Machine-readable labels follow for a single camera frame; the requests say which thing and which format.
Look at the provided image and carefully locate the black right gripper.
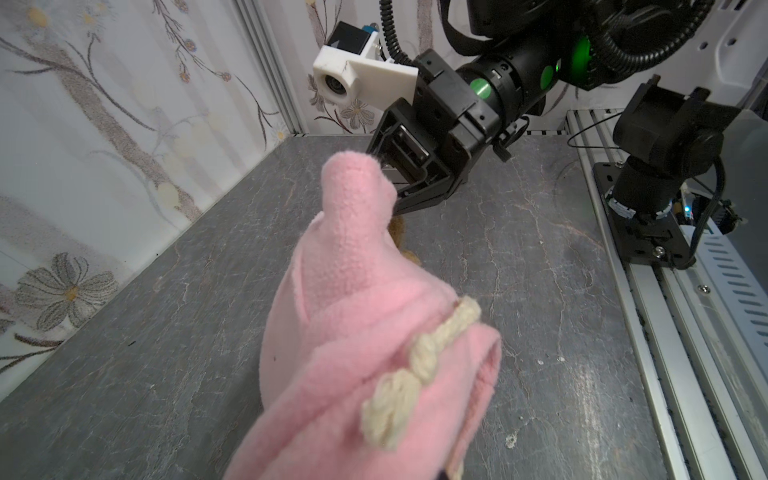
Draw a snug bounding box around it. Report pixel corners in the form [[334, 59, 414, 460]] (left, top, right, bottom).
[[367, 49, 530, 215]]

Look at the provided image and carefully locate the brown plush teddy bear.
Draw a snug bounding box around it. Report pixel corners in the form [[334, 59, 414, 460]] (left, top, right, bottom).
[[387, 216, 422, 266]]

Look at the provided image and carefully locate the pink bear hoodie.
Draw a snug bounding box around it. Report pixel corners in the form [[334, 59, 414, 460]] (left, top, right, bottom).
[[225, 151, 501, 479]]

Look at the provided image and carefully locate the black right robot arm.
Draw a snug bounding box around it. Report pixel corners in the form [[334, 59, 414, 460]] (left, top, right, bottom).
[[368, 1, 767, 215]]

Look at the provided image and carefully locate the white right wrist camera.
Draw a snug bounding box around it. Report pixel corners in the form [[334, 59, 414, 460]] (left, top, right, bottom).
[[313, 21, 418, 110]]

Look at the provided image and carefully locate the black corrugated cable conduit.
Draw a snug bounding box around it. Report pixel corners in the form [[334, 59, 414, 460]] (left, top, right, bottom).
[[379, 0, 415, 66]]

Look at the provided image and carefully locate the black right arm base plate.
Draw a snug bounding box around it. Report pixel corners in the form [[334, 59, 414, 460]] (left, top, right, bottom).
[[592, 162, 690, 269]]

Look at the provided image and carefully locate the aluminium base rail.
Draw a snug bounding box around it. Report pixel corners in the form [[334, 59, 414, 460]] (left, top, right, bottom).
[[566, 110, 767, 479]]

